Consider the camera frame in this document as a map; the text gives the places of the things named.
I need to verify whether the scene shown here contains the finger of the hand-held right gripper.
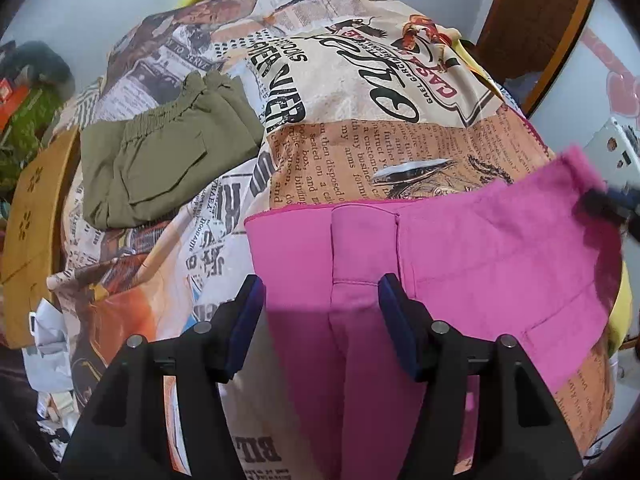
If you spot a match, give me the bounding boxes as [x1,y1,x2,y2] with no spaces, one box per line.
[575,186,640,231]

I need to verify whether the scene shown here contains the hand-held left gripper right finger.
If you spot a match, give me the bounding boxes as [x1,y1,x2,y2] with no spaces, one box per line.
[377,272,586,480]

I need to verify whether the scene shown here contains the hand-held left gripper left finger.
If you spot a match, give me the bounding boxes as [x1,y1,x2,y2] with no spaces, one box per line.
[60,275,266,480]

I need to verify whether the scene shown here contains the pink pants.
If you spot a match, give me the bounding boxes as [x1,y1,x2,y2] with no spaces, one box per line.
[245,145,623,480]

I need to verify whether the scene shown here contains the olive green pants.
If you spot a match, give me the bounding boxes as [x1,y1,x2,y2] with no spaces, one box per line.
[80,70,265,228]

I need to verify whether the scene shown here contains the wooden door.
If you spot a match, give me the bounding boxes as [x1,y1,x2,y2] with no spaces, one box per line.
[475,0,598,117]

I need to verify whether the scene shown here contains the white crumpled cloth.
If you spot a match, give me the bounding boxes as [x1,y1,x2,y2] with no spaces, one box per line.
[22,297,77,397]

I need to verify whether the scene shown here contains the newspaper printed blanket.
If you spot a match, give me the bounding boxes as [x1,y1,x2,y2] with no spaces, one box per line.
[47,0,618,480]

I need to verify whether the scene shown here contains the orange box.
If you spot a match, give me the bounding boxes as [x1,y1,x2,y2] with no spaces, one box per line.
[0,80,29,129]

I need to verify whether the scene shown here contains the grey plush toy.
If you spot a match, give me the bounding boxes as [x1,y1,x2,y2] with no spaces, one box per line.
[0,42,76,106]

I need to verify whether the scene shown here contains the pink wall decal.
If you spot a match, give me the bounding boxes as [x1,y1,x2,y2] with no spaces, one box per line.
[582,25,640,122]

